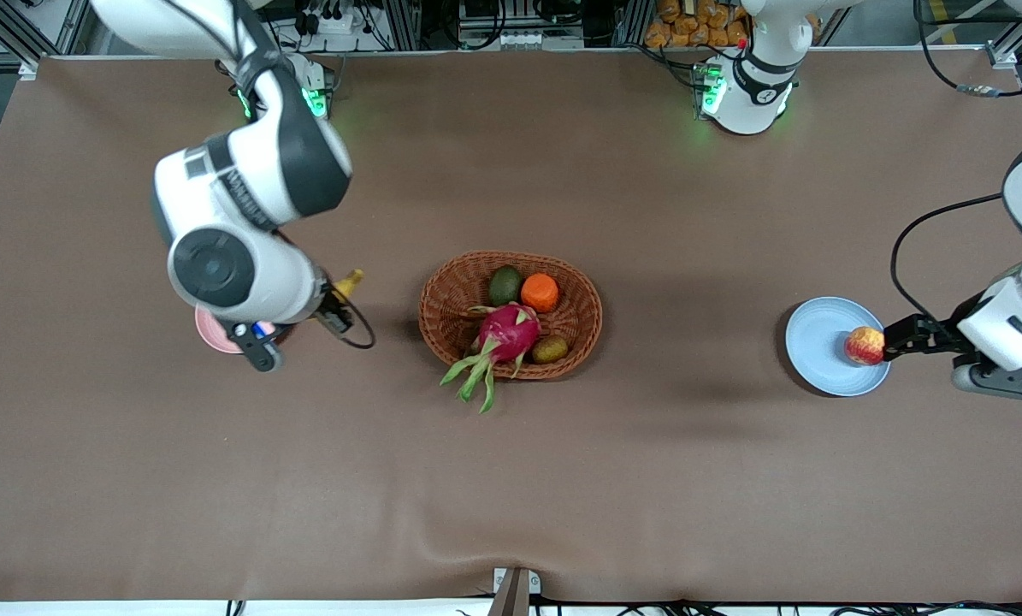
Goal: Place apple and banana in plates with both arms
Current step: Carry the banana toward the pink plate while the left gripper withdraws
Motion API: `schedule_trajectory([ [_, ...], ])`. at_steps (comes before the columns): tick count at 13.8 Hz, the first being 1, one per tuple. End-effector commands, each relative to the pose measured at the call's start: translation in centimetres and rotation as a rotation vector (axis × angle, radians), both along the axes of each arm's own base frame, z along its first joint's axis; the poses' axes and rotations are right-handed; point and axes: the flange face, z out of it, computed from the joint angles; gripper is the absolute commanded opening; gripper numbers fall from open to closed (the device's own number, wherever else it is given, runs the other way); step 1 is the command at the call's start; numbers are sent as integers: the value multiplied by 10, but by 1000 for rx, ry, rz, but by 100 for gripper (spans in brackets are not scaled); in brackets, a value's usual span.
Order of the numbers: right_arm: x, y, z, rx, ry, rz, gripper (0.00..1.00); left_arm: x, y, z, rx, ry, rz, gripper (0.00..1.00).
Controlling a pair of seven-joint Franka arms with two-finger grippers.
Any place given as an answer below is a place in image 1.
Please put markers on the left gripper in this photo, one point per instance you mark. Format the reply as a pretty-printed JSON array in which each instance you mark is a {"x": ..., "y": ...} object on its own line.
[{"x": 941, "y": 330}]

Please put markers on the yellow banana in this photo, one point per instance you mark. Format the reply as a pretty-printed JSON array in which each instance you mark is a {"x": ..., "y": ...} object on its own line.
[{"x": 350, "y": 282}]

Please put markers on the red yellow apple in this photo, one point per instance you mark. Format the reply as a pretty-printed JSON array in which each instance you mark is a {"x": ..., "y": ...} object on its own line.
[{"x": 865, "y": 346}]

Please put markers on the brown wicker basket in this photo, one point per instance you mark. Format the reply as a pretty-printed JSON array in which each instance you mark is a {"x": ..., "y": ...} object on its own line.
[{"x": 442, "y": 316}]

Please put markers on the light blue round plate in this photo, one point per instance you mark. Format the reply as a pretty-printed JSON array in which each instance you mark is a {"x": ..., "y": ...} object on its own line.
[{"x": 818, "y": 342}]

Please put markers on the pink round plate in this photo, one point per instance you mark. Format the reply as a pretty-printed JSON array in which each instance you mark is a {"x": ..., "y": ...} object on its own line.
[{"x": 211, "y": 332}]

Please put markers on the green avocado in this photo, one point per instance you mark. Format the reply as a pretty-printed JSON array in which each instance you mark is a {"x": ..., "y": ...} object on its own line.
[{"x": 505, "y": 285}]

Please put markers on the pink dragon fruit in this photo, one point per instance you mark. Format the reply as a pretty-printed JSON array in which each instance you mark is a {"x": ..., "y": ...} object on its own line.
[{"x": 508, "y": 334}]

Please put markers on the brown table cover cloth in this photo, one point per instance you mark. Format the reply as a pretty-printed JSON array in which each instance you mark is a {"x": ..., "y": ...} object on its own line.
[{"x": 220, "y": 470}]

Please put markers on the orange fruit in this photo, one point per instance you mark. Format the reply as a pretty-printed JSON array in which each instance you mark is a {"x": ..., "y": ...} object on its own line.
[{"x": 540, "y": 293}]

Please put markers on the brown green kiwi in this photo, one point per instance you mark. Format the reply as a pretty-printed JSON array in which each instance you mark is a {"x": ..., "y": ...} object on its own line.
[{"x": 550, "y": 349}]

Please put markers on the white power strip with plugs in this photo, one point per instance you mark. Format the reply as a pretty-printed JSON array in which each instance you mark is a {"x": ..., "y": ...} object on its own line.
[{"x": 331, "y": 24}]

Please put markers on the long white socket strip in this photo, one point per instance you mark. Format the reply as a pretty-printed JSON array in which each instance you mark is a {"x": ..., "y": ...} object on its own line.
[{"x": 510, "y": 39}]

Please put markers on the pile of orange snack packs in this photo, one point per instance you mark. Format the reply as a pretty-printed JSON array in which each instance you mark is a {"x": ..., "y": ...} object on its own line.
[{"x": 690, "y": 30}]

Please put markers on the aluminium frame post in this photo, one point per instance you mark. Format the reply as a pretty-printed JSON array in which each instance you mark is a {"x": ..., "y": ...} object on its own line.
[
  {"x": 630, "y": 24},
  {"x": 401, "y": 26}
]

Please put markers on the metal table edge bracket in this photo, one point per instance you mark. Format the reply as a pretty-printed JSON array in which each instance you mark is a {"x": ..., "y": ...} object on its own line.
[{"x": 515, "y": 595}]

